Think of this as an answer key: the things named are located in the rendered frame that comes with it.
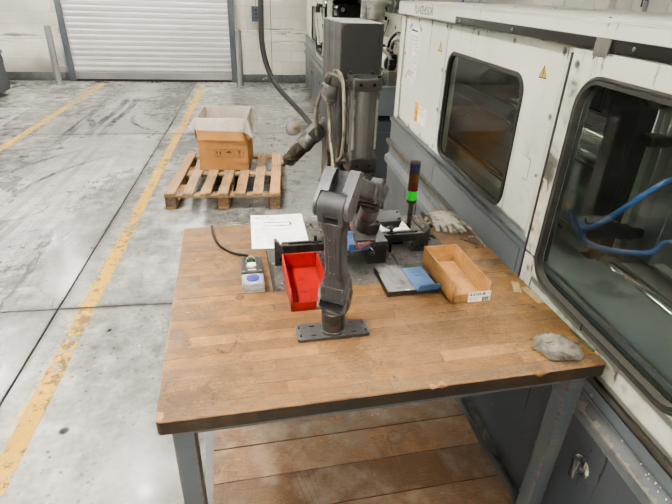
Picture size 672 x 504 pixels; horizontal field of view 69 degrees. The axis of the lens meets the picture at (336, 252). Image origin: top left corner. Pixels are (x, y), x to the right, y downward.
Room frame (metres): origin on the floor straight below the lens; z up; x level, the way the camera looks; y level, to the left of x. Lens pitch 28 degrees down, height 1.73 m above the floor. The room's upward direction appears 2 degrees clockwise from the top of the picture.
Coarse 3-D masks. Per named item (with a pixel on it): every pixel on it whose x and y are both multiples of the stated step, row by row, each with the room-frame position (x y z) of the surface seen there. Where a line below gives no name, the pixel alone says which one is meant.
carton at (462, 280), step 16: (432, 256) 1.41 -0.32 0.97; (448, 256) 1.50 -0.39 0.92; (464, 256) 1.44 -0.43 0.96; (432, 272) 1.40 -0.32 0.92; (448, 272) 1.42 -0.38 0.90; (464, 272) 1.42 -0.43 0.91; (480, 272) 1.32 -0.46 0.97; (448, 288) 1.27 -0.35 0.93; (464, 288) 1.32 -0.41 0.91; (480, 288) 1.31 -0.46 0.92
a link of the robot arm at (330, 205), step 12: (324, 192) 1.08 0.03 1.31; (324, 204) 1.05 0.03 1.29; (336, 204) 1.04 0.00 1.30; (324, 216) 1.06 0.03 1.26; (336, 216) 1.04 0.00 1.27; (324, 228) 1.06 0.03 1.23; (336, 228) 1.04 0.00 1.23; (324, 240) 1.06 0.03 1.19; (336, 240) 1.05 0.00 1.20; (336, 252) 1.06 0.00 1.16; (336, 264) 1.06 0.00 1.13; (324, 276) 1.08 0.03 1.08; (336, 276) 1.06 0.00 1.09; (348, 276) 1.09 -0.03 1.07; (324, 288) 1.08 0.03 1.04; (336, 288) 1.07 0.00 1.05; (348, 288) 1.09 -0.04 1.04; (324, 300) 1.09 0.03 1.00; (336, 300) 1.07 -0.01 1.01
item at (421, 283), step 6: (402, 270) 1.39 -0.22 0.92; (408, 270) 1.39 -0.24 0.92; (414, 270) 1.39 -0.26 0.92; (420, 270) 1.40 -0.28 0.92; (408, 276) 1.35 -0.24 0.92; (414, 276) 1.36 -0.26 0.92; (420, 276) 1.36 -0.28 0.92; (426, 276) 1.36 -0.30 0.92; (414, 282) 1.32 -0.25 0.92; (420, 282) 1.32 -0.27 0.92; (426, 282) 1.32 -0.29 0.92; (432, 282) 1.32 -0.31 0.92; (420, 288) 1.26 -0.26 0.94; (426, 288) 1.27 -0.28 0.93; (432, 288) 1.28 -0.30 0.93; (438, 288) 1.29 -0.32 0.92
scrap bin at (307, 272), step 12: (300, 252) 1.42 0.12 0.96; (312, 252) 1.43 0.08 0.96; (288, 264) 1.41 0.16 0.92; (300, 264) 1.42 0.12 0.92; (312, 264) 1.43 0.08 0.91; (288, 276) 1.36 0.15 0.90; (300, 276) 1.36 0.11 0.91; (312, 276) 1.36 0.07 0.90; (288, 288) 1.23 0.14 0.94; (300, 288) 1.29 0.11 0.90; (312, 288) 1.29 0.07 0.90; (300, 300) 1.22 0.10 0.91; (312, 300) 1.22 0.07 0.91
